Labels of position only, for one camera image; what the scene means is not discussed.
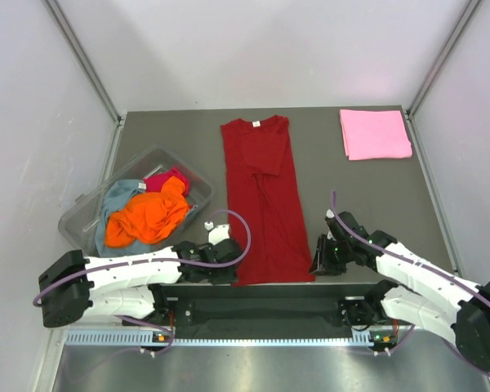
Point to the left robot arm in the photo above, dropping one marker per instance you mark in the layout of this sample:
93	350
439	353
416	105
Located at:
77	286

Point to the orange t shirt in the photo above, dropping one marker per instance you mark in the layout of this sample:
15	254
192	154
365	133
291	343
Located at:
149	217

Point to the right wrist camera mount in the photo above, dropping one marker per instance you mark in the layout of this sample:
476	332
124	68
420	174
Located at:
330	219

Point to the right aluminium frame post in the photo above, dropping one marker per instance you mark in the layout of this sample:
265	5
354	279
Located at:
469	11

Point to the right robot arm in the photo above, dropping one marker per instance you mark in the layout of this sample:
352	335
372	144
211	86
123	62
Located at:
413	290

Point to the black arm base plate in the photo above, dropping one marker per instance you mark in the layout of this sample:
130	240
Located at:
338	305

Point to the aluminium frame post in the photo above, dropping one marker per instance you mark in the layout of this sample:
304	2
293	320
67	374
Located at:
62	22
469	11

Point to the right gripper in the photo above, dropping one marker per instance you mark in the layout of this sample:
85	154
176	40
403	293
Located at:
319	262

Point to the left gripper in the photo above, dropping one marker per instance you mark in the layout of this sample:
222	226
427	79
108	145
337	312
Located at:
229	277

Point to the magenta t shirt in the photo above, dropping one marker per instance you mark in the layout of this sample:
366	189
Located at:
156	182

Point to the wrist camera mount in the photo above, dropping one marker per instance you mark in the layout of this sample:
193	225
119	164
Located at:
330	219
216	233

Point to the folded pink t shirt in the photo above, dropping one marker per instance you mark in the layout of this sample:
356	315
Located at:
374	134

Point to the grey blue t shirt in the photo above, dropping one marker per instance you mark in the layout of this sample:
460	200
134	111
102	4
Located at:
115	200

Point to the red t shirt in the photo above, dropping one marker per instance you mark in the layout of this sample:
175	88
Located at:
262	188

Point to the clear plastic bin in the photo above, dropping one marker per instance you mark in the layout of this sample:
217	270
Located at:
79	224

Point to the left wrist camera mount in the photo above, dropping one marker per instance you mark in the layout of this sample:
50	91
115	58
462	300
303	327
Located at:
216	233

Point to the left aluminium frame post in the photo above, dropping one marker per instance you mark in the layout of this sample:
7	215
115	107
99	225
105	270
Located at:
62	22

